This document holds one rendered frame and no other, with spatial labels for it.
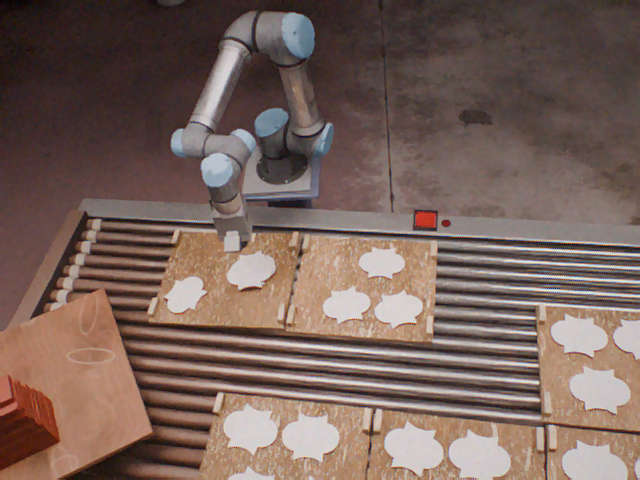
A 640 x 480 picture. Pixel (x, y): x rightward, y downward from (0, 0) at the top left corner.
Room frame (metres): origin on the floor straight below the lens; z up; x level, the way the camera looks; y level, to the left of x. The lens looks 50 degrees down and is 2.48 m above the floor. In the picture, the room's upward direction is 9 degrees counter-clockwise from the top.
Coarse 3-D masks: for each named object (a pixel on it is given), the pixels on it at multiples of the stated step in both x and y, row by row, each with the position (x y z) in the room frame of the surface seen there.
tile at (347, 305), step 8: (352, 288) 1.08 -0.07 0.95; (336, 296) 1.07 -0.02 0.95; (344, 296) 1.06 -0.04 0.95; (352, 296) 1.06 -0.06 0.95; (360, 296) 1.05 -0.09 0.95; (328, 304) 1.04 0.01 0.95; (336, 304) 1.04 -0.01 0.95; (344, 304) 1.03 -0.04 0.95; (352, 304) 1.03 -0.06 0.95; (360, 304) 1.02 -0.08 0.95; (368, 304) 1.02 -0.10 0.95; (328, 312) 1.02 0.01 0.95; (336, 312) 1.01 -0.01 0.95; (344, 312) 1.01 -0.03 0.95; (352, 312) 1.00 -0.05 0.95; (360, 312) 1.00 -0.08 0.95; (344, 320) 0.98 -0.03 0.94; (360, 320) 0.98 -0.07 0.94
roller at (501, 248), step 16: (96, 224) 1.54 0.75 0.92; (112, 224) 1.53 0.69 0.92; (128, 224) 1.52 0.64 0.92; (144, 224) 1.50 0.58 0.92; (160, 224) 1.49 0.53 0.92; (304, 240) 1.33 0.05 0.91; (400, 240) 1.25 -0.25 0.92; (416, 240) 1.24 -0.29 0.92; (432, 240) 1.23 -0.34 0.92; (448, 240) 1.22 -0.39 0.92; (464, 240) 1.21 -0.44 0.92; (544, 256) 1.12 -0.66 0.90; (560, 256) 1.10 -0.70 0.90; (576, 256) 1.09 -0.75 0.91; (592, 256) 1.08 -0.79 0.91; (608, 256) 1.07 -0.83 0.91; (624, 256) 1.06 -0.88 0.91
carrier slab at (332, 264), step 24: (312, 240) 1.30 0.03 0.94; (336, 240) 1.28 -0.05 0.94; (360, 240) 1.27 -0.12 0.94; (384, 240) 1.25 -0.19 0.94; (312, 264) 1.20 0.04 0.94; (336, 264) 1.19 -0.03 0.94; (408, 264) 1.14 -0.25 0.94; (432, 264) 1.13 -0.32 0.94; (312, 288) 1.11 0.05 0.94; (336, 288) 1.10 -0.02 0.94; (360, 288) 1.09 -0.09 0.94; (384, 288) 1.07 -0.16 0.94; (408, 288) 1.06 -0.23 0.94; (432, 288) 1.04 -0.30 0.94; (312, 312) 1.03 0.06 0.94; (432, 312) 0.96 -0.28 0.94; (336, 336) 0.94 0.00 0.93; (360, 336) 0.93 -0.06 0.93; (384, 336) 0.91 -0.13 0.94; (408, 336) 0.90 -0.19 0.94; (432, 336) 0.89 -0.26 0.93
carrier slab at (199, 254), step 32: (192, 256) 1.31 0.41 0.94; (224, 256) 1.29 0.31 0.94; (288, 256) 1.25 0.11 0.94; (160, 288) 1.21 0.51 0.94; (224, 288) 1.17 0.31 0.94; (256, 288) 1.15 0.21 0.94; (288, 288) 1.13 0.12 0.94; (160, 320) 1.09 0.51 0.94; (192, 320) 1.07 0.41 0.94; (224, 320) 1.05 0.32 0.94; (256, 320) 1.04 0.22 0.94
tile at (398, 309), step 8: (384, 296) 1.04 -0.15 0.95; (392, 296) 1.03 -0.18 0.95; (400, 296) 1.03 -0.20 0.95; (408, 296) 1.02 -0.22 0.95; (384, 304) 1.01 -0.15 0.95; (392, 304) 1.01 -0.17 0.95; (400, 304) 1.00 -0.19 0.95; (408, 304) 1.00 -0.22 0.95; (416, 304) 0.99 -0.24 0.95; (376, 312) 0.99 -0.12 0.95; (384, 312) 0.98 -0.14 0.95; (392, 312) 0.98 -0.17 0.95; (400, 312) 0.98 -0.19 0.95; (408, 312) 0.97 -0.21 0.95; (416, 312) 0.97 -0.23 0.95; (384, 320) 0.96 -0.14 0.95; (392, 320) 0.95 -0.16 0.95; (400, 320) 0.95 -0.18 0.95; (408, 320) 0.95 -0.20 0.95; (392, 328) 0.93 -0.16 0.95
